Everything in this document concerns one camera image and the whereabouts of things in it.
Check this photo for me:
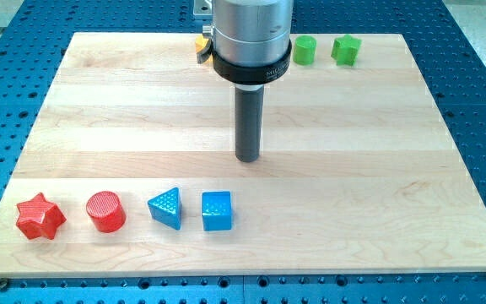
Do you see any green star block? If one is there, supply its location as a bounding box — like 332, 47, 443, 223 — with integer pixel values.
331, 34, 362, 66

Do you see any red star block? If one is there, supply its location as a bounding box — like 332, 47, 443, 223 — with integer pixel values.
16, 193, 67, 240

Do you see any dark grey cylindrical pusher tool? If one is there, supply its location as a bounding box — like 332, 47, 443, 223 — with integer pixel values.
235, 84, 264, 162

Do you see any blue cube block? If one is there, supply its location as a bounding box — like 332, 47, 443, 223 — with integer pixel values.
202, 191, 232, 231

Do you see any blue triangle block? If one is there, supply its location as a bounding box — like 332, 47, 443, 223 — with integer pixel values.
147, 187, 181, 231

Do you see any wooden board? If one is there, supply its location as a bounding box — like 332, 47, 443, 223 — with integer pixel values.
0, 32, 486, 278

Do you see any green cylinder block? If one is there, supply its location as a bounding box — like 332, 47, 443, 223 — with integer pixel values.
293, 35, 317, 66

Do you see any yellow block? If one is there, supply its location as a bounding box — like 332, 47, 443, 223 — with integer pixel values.
195, 35, 212, 64

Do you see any red cylinder block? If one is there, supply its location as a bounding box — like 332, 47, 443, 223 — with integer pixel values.
86, 191, 127, 233

